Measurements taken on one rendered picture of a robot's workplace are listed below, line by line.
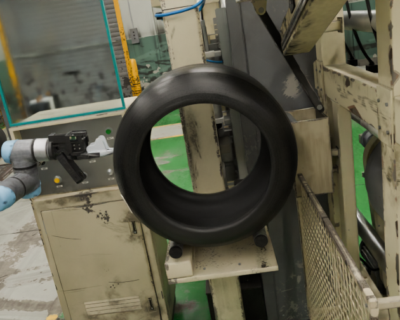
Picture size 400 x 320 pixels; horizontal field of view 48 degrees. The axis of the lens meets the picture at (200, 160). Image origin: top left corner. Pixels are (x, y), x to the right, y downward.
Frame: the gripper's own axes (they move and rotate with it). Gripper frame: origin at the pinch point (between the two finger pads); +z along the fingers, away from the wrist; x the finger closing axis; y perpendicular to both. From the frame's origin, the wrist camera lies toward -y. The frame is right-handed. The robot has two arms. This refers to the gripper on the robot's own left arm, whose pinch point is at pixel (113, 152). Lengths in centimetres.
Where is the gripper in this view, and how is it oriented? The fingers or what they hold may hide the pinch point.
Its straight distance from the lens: 149.5
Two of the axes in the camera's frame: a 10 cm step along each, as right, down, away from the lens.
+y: -0.6, -9.5, -3.0
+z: 10.0, -0.5, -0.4
